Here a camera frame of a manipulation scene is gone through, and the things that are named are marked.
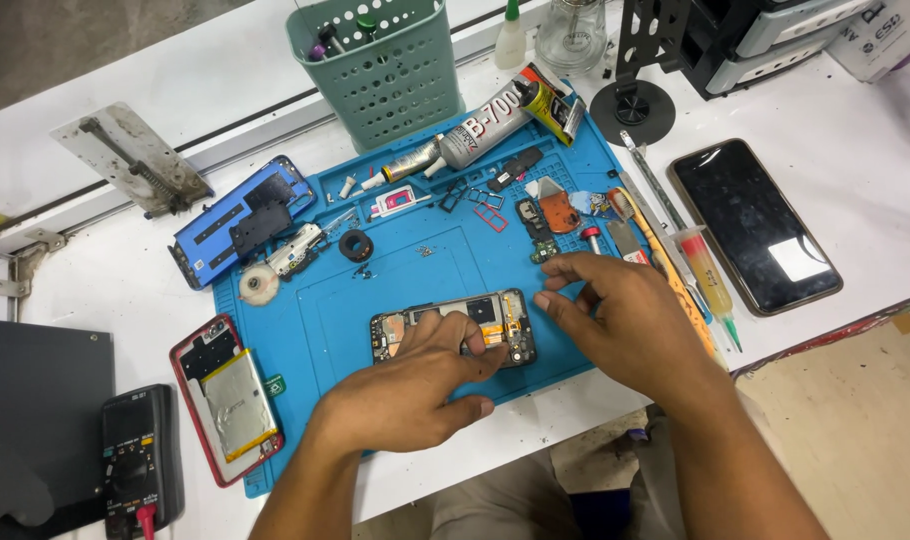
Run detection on person's right hand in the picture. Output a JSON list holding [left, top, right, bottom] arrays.
[[533, 251, 735, 411]]

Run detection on person's left hand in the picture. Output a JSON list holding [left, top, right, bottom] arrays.
[[310, 309, 511, 456]]

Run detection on orange yellow toothbrush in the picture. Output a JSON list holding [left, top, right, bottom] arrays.
[[608, 187, 719, 361]]

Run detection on metal scraper with red label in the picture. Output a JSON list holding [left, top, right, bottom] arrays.
[[607, 219, 651, 265]]

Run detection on syringe with yellow paste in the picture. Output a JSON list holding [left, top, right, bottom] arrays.
[[676, 225, 745, 354]]

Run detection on flat metal pry bar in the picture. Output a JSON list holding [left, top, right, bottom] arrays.
[[618, 171, 715, 324]]

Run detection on blue printed pick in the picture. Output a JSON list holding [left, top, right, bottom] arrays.
[[569, 190, 621, 222]]

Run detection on blue silicone repair mat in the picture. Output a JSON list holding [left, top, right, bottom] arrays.
[[213, 78, 651, 500]]

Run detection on person's grey trousers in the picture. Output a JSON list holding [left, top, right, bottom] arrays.
[[428, 405, 689, 540]]

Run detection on thin metal spudger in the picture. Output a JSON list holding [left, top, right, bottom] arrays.
[[620, 129, 689, 234]]

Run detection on small phone circuit board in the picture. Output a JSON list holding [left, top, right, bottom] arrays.
[[516, 198, 561, 265]]

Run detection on black smartphone with dark screen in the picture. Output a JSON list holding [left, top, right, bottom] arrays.
[[666, 138, 845, 318]]

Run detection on red phone with silver battery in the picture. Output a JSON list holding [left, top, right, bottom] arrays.
[[169, 313, 286, 489]]

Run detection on white round tape roll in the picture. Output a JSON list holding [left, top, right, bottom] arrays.
[[239, 264, 281, 307]]

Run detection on red SIM tray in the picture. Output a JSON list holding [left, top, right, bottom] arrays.
[[473, 202, 509, 234]]

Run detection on small black phone part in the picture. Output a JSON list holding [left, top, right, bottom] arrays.
[[487, 146, 544, 192]]

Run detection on white pink SIM card holder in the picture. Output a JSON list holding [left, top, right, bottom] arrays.
[[370, 185, 432, 220]]

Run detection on black SIM tray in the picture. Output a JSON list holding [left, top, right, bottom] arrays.
[[438, 178, 471, 213]]

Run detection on black stand with round base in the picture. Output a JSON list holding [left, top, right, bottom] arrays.
[[590, 0, 715, 147]]

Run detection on black plastic cover plate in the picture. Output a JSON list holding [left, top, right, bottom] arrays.
[[230, 201, 295, 260]]

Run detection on small silver glue tube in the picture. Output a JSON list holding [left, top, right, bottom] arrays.
[[359, 135, 445, 192]]

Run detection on blue phone back cover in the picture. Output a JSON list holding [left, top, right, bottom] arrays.
[[167, 155, 318, 291]]

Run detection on large grey glue tube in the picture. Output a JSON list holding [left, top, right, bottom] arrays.
[[423, 75, 540, 179]]

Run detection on black multimeter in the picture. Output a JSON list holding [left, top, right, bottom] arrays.
[[100, 384, 186, 540]]

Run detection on clear glass bottle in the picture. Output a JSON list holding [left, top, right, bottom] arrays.
[[534, 0, 608, 76]]

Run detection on white bottle with green cap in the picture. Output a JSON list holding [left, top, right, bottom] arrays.
[[494, 0, 529, 71]]

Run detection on grey and black machine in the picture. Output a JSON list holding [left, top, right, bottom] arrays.
[[680, 0, 876, 102]]

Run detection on green perforated plastic basket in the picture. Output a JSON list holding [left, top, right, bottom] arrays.
[[285, 0, 465, 155]]

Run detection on dark grey board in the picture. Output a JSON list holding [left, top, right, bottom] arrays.
[[0, 318, 116, 540]]

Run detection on white cardboard box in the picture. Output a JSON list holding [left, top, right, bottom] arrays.
[[826, 0, 910, 84]]

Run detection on small metal corner brackets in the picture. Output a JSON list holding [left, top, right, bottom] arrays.
[[0, 228, 68, 301]]

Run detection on black tape ring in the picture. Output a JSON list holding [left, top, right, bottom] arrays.
[[338, 229, 374, 264]]

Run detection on white silver phone frame piece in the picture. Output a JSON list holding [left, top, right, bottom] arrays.
[[266, 222, 327, 282]]

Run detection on white aluminium rail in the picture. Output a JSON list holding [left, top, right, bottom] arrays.
[[0, 0, 546, 256]]

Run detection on dirty metal bracket plate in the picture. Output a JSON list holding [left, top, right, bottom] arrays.
[[50, 102, 215, 220]]

